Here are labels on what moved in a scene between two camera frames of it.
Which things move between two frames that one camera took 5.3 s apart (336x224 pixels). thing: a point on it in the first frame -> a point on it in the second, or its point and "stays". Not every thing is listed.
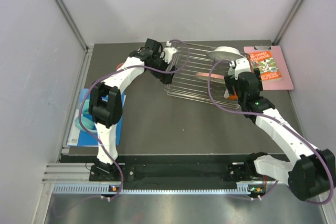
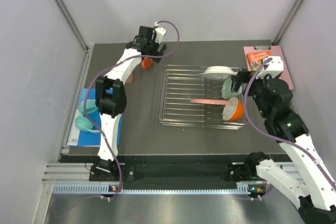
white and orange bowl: x=227 y=96 -> x=234 y=112
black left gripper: x=165 y=78 -> x=163 y=47
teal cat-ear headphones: x=86 y=123 stays
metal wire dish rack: x=201 y=76 -> x=181 y=83
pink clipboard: x=285 y=83 stays
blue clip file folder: x=82 y=137 stays
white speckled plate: x=226 y=52 -> x=218 y=73
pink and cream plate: x=214 y=77 -> x=211 y=102
